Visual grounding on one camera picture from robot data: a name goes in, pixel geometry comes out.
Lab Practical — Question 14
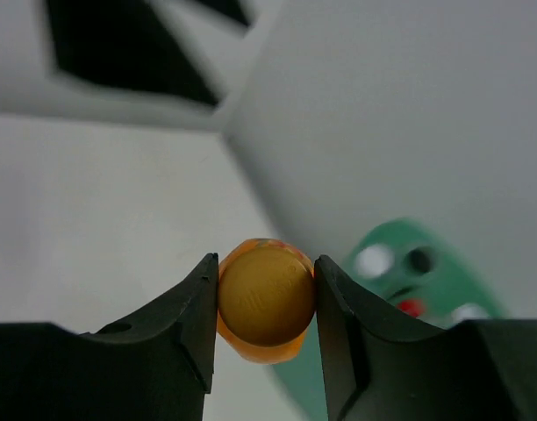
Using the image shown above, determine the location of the small red-cap cola bottle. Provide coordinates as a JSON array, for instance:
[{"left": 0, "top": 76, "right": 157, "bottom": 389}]
[{"left": 397, "top": 299, "right": 426, "bottom": 318}]

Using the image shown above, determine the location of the Aquafina bottle white cap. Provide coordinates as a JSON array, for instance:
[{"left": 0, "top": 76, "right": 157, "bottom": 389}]
[{"left": 354, "top": 244, "right": 395, "bottom": 279}]

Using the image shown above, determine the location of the black-cap black-label bottle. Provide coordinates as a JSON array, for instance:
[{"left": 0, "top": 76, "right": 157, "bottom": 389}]
[{"left": 405, "top": 246, "right": 436, "bottom": 275}]

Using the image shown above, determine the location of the green plastic bin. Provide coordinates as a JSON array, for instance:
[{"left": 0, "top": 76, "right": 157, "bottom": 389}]
[{"left": 272, "top": 218, "right": 506, "bottom": 420}]

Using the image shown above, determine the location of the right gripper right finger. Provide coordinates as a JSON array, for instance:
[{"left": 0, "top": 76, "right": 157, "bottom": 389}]
[{"left": 314, "top": 255, "right": 537, "bottom": 420}]

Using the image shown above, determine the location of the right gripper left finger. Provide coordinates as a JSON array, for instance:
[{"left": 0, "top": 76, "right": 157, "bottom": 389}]
[{"left": 0, "top": 253, "right": 218, "bottom": 420}]

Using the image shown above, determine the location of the orange juice bottle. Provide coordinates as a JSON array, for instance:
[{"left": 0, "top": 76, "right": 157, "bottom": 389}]
[{"left": 217, "top": 238, "right": 316, "bottom": 365}]

